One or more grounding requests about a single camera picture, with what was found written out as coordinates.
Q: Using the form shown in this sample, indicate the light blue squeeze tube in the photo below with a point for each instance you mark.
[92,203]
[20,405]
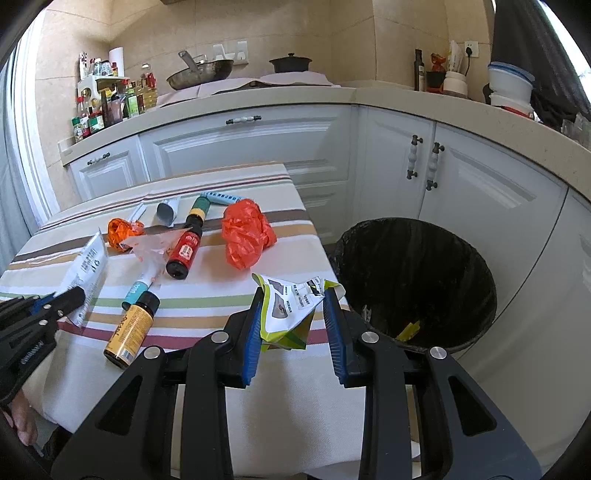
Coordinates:
[224,198]

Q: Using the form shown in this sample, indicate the person's left hand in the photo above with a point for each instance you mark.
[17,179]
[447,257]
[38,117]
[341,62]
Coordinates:
[25,422]

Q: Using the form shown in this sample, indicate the clear pinkish plastic wrapper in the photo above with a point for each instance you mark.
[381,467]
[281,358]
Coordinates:
[152,247]

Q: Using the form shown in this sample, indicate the red label dark bottle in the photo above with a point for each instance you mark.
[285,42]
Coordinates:
[183,254]

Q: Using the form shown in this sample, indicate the white tube teal cap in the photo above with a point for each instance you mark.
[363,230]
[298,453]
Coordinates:
[138,288]

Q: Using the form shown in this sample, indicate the white bowl red rim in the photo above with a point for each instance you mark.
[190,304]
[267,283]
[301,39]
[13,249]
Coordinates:
[510,106]

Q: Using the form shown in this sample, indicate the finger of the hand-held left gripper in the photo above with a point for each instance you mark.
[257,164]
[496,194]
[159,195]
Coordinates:
[27,307]
[69,302]

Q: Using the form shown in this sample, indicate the dark oil bottle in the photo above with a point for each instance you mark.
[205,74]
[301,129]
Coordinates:
[419,74]

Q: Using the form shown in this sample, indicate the yellow label brown bottle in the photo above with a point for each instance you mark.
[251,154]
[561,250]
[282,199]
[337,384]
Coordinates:
[129,332]

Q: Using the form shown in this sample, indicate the green white snack packet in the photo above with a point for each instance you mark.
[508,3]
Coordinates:
[286,314]

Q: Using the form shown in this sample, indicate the white bowl blue rim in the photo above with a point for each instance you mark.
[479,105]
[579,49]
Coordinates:
[510,81]

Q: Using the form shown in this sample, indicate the yellow wrapper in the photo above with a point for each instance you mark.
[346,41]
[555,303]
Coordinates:
[408,331]

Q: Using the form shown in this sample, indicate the black trash bin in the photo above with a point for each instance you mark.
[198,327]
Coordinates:
[415,277]

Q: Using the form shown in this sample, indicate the paper towel roll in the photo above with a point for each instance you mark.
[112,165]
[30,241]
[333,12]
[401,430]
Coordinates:
[116,55]

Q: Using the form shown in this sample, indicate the cluster of condiment bottles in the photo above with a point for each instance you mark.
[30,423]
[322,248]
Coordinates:
[134,99]

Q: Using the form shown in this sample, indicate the clear glass container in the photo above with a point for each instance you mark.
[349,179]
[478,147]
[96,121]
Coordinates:
[575,131]

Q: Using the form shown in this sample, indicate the black lidded pot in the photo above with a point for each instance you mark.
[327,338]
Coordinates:
[291,64]

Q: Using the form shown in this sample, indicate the metal wok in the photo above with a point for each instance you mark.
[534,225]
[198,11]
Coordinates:
[203,74]

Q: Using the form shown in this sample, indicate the light stove cover cloth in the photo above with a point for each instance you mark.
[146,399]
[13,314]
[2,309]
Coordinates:
[295,79]

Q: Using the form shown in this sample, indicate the white kitchen cabinet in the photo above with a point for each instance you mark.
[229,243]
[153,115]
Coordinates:
[485,207]

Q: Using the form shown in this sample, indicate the grey squeeze tube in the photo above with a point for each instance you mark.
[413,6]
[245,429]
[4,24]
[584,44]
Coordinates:
[165,213]

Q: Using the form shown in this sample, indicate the dark hanging cloth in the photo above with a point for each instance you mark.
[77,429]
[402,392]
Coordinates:
[545,55]

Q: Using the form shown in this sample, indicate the beige kitchen countertop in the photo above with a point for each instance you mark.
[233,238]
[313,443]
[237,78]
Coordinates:
[461,110]

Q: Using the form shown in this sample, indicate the white wall socket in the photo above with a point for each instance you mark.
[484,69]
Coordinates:
[472,48]

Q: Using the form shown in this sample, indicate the white window frame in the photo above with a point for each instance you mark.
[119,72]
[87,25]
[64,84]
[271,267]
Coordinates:
[32,161]

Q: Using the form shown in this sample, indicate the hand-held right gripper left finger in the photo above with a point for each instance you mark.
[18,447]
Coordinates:
[253,341]

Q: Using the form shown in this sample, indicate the striped tablecloth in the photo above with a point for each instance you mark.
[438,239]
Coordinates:
[207,295]

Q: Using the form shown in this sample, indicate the green bottle yellow band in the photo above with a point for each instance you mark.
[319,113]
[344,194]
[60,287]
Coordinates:
[202,204]

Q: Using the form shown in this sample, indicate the orange crumpled wrapper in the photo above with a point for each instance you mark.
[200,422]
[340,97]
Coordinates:
[120,233]

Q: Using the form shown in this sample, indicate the white paper wrapper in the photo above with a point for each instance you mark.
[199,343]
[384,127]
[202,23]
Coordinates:
[136,212]

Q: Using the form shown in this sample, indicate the white wall hook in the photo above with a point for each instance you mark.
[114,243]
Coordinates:
[219,50]
[241,50]

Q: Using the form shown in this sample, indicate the white plastic packet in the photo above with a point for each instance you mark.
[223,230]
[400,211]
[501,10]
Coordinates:
[90,267]

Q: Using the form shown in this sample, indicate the white spice rack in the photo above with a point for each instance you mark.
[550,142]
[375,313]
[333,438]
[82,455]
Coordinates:
[99,82]

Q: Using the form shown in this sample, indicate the orange plastic bag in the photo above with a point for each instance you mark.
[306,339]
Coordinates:
[244,235]

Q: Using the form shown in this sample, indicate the white ceramic jar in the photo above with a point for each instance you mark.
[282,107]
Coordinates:
[455,85]

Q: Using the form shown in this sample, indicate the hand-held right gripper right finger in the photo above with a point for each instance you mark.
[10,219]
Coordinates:
[333,341]

